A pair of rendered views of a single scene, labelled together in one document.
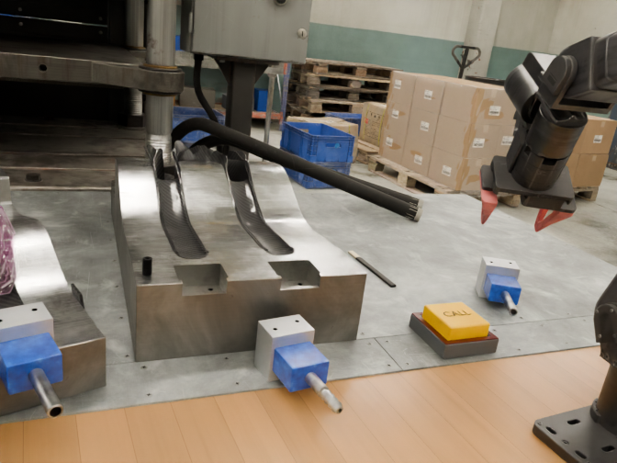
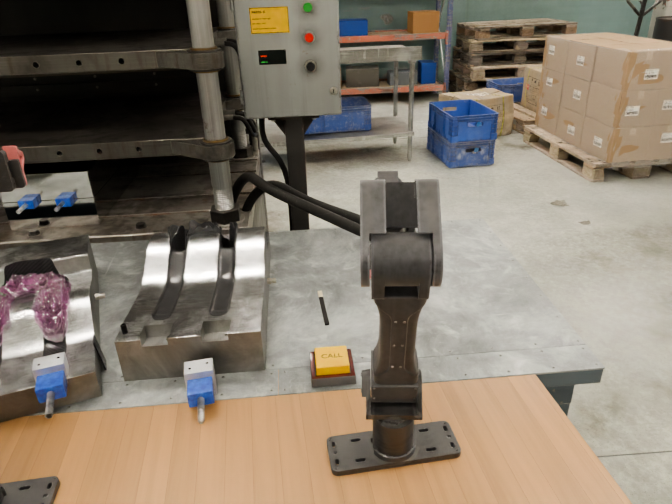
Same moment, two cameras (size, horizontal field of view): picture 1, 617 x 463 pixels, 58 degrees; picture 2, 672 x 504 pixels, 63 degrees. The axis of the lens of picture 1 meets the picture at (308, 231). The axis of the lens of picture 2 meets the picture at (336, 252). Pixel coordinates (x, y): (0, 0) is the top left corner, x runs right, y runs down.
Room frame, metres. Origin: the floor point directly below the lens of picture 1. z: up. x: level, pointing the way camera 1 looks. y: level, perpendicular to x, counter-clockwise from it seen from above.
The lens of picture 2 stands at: (-0.12, -0.48, 1.46)
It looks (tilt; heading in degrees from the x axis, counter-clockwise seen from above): 27 degrees down; 19
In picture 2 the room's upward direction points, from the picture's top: 2 degrees counter-clockwise
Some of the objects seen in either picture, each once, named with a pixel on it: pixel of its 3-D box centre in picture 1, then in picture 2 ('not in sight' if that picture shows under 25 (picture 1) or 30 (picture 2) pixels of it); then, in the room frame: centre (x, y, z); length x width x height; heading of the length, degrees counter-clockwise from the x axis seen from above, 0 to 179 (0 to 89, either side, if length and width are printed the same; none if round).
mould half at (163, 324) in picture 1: (212, 221); (207, 278); (0.78, 0.14, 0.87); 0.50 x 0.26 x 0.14; 23
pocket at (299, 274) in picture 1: (293, 283); (217, 335); (0.59, 0.01, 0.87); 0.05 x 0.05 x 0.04; 23
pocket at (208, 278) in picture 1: (200, 287); (157, 339); (0.55, 0.11, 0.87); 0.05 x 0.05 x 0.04; 23
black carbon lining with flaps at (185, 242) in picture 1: (209, 192); (198, 262); (0.76, 0.15, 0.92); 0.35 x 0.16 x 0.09; 23
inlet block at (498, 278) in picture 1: (503, 291); not in sight; (0.75, -0.29, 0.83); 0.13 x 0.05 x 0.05; 175
